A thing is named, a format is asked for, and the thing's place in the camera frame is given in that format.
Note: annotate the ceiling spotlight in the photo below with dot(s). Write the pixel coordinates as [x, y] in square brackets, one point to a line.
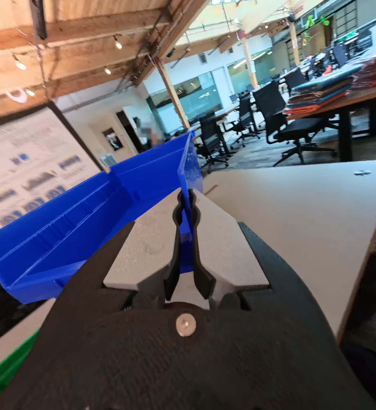
[118, 44]
[20, 65]
[107, 71]

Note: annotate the dark framed wall picture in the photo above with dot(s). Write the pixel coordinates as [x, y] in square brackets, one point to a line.
[112, 139]

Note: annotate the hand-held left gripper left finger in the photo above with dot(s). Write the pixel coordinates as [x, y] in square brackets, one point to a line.
[143, 246]

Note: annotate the printed instruction sheet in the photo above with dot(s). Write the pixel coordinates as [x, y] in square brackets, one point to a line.
[31, 153]

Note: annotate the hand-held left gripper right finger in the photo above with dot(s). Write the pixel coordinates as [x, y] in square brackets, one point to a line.
[226, 246]

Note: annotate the wooden table with black legs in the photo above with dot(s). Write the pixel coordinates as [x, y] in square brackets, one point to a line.
[345, 137]

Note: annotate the instruction sheet on stand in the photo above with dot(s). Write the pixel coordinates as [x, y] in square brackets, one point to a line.
[79, 137]

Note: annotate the green hanging decoration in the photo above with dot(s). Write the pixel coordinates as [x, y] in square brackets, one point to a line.
[316, 24]

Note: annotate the blue plastic bin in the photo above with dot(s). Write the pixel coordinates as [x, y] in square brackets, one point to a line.
[63, 230]

